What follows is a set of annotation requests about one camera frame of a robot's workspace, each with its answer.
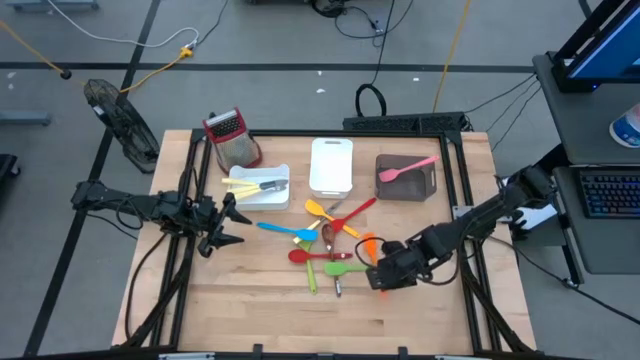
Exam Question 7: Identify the pink silicone spatula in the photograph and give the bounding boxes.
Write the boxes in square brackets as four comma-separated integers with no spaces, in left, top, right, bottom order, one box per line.
[377,154,441,184]

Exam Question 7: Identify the white floor cable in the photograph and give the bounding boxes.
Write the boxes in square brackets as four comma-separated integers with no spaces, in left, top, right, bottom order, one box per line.
[47,0,200,50]

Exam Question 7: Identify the thin black cable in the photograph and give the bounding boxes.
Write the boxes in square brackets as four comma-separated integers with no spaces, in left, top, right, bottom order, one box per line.
[464,72,539,115]
[489,84,544,151]

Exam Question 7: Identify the black backlit keyboard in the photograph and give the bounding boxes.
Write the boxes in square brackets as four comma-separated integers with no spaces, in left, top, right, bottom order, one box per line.
[578,169,640,220]

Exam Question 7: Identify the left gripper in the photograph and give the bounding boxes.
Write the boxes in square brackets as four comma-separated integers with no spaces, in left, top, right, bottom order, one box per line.
[184,192,254,259]

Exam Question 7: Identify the blue silicone spatula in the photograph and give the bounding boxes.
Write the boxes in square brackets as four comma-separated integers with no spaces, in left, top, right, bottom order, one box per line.
[256,221,320,243]

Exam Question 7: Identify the yellow hanging cable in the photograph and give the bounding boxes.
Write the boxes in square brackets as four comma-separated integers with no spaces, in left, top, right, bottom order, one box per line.
[432,0,474,114]

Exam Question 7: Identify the white plastic bin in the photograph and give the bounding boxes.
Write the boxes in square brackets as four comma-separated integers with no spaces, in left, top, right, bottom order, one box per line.
[227,163,291,211]
[308,137,355,200]

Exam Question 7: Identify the computer monitor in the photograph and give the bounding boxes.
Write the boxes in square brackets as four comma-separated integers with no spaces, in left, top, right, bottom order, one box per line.
[567,0,640,81]

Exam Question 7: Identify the grey side desk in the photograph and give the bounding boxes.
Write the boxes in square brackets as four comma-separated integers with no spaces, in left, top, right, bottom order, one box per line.
[532,49,640,276]

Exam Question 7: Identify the black chair wheel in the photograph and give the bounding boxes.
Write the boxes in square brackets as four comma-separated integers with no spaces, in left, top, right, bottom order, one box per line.
[0,153,21,181]

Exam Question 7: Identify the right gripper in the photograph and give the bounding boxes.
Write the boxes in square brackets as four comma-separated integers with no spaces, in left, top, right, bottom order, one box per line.
[366,241,426,291]

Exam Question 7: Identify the black hanging cable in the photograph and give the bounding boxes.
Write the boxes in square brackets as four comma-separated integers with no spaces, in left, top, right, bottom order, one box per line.
[354,0,397,119]

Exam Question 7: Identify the black perforated metal box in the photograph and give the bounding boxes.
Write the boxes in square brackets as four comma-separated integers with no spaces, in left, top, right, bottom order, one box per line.
[342,111,469,134]

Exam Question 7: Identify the steel box grater red handle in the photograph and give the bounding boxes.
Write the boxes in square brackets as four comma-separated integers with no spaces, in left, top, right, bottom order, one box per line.
[201,106,264,175]

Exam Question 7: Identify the lime green silicone spoon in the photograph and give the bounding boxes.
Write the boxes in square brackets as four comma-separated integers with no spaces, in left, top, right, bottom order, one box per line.
[298,239,319,295]

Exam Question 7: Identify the grey metal desk foot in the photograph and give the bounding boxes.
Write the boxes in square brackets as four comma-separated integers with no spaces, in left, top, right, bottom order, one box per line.
[0,110,52,126]
[5,0,100,12]

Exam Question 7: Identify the orange silicone spatula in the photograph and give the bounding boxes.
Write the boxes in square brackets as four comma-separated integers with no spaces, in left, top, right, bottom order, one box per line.
[361,231,389,301]

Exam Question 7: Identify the black floor fan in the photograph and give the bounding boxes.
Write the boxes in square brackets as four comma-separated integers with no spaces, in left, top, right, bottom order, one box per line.
[82,78,161,175]

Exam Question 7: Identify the white blue wipes canister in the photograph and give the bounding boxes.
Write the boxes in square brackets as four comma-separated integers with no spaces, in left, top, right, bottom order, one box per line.
[608,102,640,149]

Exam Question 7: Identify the grey translucent plastic bin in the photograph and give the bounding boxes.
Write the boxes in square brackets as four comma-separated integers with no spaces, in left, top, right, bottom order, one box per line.
[374,153,439,203]

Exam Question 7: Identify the yellow extension cord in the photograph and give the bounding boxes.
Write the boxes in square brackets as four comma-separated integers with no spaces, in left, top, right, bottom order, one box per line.
[0,19,195,95]

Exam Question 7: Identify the green silicone spatula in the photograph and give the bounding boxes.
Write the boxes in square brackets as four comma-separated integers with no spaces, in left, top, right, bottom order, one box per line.
[323,261,374,278]

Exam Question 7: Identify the red silicone spoon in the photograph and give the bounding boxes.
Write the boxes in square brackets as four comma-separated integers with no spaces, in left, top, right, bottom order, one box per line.
[287,248,355,265]

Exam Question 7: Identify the black cable bundle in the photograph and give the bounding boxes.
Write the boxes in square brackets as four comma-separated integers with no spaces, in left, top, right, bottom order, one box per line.
[309,0,416,41]

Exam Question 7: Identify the black handled metal utensil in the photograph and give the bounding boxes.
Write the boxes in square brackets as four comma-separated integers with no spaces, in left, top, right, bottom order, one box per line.
[258,178,290,194]

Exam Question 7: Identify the black monitor stand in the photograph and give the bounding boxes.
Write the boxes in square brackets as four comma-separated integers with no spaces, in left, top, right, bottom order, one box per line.
[551,0,640,95]

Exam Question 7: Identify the brown wooden spoon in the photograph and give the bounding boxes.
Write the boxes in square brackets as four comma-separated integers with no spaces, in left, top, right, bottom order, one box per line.
[320,223,344,299]

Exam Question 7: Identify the black floor cable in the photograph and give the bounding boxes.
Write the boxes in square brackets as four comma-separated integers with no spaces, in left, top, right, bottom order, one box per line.
[123,229,171,341]
[487,233,640,326]

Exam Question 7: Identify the yellow silicone spatula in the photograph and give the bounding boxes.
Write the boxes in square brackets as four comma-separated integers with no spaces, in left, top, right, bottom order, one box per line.
[303,198,362,240]

